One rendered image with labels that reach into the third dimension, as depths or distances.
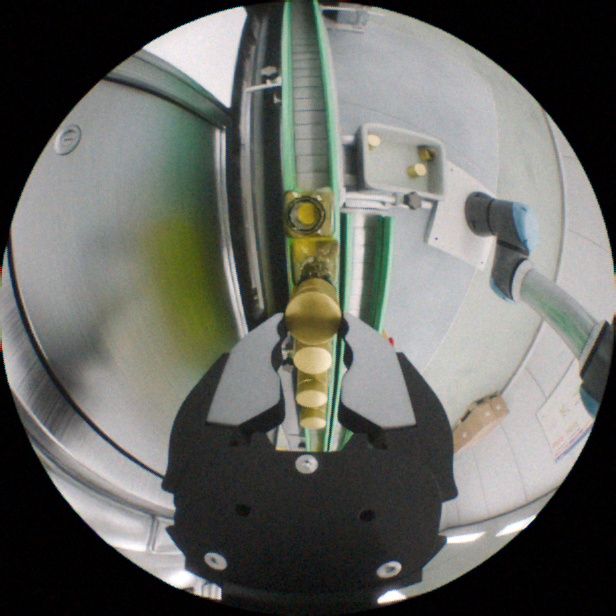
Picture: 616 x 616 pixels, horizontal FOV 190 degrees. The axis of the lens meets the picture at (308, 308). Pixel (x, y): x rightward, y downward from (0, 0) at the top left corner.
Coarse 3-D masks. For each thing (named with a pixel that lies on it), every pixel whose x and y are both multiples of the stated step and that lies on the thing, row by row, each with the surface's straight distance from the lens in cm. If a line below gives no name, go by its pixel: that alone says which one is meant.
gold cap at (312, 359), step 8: (296, 344) 18; (304, 344) 17; (320, 344) 17; (328, 344) 18; (296, 352) 17; (304, 352) 17; (312, 352) 17; (320, 352) 17; (328, 352) 17; (296, 360) 17; (304, 360) 17; (312, 360) 17; (320, 360) 17; (328, 360) 17; (304, 368) 18; (312, 368) 18; (320, 368) 18
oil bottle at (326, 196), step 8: (288, 192) 21; (296, 192) 20; (304, 192) 20; (312, 192) 20; (320, 192) 20; (328, 192) 21; (288, 200) 20; (320, 200) 20; (328, 200) 20; (304, 208) 22; (312, 208) 22; (328, 208) 20; (304, 216) 22; (312, 216) 22; (328, 216) 20; (328, 224) 20; (288, 232) 21; (320, 232) 20; (328, 232) 20
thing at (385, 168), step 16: (368, 128) 51; (384, 128) 52; (400, 128) 54; (384, 144) 58; (400, 144) 60; (416, 144) 60; (432, 144) 60; (368, 160) 48; (384, 160) 57; (400, 160) 58; (416, 160) 61; (432, 160) 61; (368, 176) 47; (384, 176) 55; (400, 176) 57; (432, 176) 60; (432, 192) 59
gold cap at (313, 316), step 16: (304, 288) 13; (320, 288) 12; (288, 304) 12; (304, 304) 11; (320, 304) 11; (336, 304) 11; (288, 320) 12; (304, 320) 12; (320, 320) 12; (336, 320) 12; (304, 336) 12; (320, 336) 12
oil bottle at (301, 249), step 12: (300, 240) 22; (312, 240) 22; (324, 240) 22; (336, 240) 23; (300, 252) 20; (312, 252) 20; (324, 252) 20; (336, 252) 21; (300, 264) 21; (336, 264) 21; (336, 276) 21
